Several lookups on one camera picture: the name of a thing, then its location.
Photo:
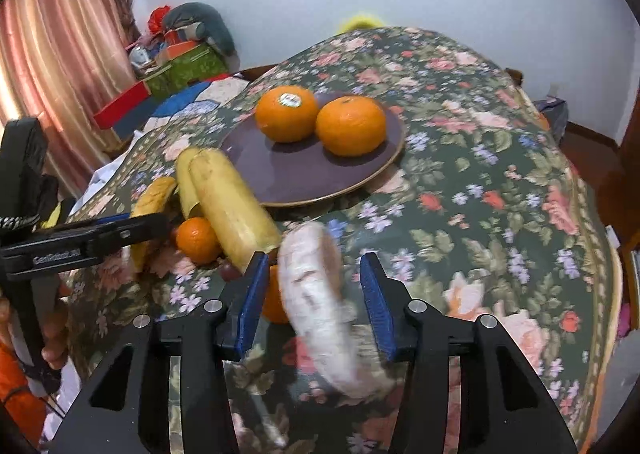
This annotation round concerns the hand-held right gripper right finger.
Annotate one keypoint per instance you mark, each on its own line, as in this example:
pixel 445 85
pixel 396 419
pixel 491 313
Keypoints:
pixel 377 306

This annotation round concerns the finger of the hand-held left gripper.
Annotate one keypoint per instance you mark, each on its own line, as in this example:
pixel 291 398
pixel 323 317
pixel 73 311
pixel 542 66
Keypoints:
pixel 145 230
pixel 116 219

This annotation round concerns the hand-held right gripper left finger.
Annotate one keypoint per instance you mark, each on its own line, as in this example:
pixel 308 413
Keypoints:
pixel 252 296

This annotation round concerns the small mandarin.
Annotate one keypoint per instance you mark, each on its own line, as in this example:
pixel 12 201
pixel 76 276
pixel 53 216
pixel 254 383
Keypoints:
pixel 197 241
pixel 274 296

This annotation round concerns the bread roll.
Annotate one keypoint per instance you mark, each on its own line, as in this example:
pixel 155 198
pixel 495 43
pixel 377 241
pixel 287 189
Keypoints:
pixel 150 201

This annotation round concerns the red grape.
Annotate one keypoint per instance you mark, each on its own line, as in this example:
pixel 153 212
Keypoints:
pixel 230 273

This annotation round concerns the thin sugarcane piece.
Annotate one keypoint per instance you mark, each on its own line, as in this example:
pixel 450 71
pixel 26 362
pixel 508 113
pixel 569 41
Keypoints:
pixel 186 184

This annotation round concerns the thick sugarcane piece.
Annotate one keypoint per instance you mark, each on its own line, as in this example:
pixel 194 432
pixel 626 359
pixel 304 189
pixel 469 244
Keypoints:
pixel 230 204

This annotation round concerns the purple plate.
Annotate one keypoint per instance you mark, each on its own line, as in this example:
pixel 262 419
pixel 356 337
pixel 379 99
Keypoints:
pixel 300 174

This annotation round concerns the person's left forearm orange sleeve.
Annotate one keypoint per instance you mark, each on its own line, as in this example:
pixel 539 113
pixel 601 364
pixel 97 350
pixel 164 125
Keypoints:
pixel 15 384

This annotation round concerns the person's left hand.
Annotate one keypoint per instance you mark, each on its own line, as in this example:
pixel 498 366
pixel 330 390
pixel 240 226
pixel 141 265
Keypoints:
pixel 54 334

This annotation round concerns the white sheet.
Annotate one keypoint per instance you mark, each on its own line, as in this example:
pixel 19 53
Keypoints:
pixel 100 179

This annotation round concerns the flat red box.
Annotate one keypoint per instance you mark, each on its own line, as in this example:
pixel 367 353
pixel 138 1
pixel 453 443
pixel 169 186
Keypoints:
pixel 120 107

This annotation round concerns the blue patchwork quilt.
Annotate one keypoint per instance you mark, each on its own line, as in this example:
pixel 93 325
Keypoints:
pixel 185 99

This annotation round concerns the pink curtain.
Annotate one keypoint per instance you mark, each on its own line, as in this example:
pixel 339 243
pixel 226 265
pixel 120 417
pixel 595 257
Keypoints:
pixel 60 34

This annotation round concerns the floral blanket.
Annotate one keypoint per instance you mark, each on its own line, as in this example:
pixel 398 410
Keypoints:
pixel 475 184

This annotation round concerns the green patterned box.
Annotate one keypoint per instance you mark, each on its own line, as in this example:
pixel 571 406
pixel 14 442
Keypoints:
pixel 192 67

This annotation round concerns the orange with sticker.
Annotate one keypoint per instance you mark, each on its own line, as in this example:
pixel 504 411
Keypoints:
pixel 280 123

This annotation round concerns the orange red box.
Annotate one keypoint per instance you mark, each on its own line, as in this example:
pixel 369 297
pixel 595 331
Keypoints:
pixel 177 50

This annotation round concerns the large mandarin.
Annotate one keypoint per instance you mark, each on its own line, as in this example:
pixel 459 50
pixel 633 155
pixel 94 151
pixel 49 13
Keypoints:
pixel 350 127

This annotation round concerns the dark bag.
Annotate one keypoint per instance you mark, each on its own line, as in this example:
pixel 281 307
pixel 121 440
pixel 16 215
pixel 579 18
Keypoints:
pixel 550 112

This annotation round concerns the yellow foam tube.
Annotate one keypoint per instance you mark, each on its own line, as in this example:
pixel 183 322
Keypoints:
pixel 360 20

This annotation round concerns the wooden door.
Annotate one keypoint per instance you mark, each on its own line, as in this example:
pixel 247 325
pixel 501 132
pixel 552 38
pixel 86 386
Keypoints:
pixel 625 159

